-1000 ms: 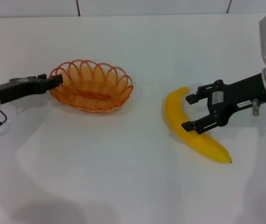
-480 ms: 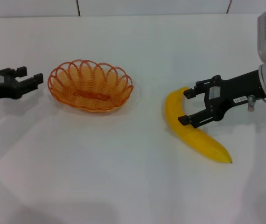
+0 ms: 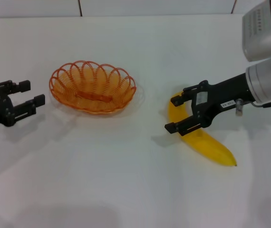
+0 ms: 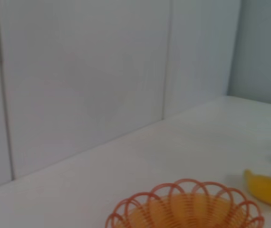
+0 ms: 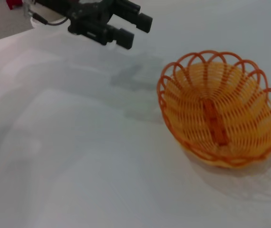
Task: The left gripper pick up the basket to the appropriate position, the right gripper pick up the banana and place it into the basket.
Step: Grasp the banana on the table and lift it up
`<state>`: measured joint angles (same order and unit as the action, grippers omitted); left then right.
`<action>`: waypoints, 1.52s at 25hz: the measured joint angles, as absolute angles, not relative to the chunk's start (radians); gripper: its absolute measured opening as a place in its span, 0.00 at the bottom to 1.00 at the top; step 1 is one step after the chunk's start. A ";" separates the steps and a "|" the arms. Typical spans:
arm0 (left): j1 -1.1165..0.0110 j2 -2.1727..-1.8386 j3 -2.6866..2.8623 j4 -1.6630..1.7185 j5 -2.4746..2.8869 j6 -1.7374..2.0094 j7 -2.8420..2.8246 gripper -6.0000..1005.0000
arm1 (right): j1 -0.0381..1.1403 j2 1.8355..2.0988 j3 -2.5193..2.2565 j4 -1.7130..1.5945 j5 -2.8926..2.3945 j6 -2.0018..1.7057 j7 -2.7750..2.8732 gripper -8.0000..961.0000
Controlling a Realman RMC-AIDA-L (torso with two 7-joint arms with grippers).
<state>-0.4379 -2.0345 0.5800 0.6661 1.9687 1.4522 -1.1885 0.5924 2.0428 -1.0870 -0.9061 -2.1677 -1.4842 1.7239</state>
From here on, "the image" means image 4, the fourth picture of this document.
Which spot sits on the yellow banana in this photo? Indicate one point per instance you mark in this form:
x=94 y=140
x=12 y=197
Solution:
x=268 y=190

